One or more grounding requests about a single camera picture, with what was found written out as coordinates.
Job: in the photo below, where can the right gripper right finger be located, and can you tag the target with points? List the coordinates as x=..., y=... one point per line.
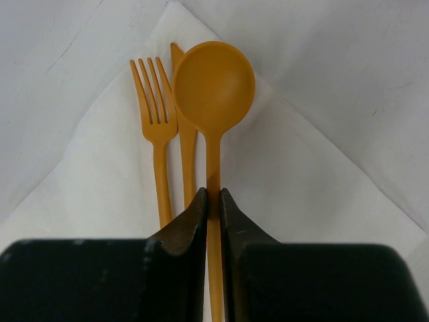
x=267, y=280

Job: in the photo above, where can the orange plastic fork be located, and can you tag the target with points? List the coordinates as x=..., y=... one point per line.
x=158, y=122

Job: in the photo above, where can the orange plastic knife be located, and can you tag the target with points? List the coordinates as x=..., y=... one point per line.
x=188, y=140

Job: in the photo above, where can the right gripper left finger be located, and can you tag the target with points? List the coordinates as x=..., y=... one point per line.
x=159, y=278

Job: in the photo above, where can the orange plastic spoon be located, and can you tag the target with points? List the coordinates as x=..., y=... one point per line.
x=214, y=88

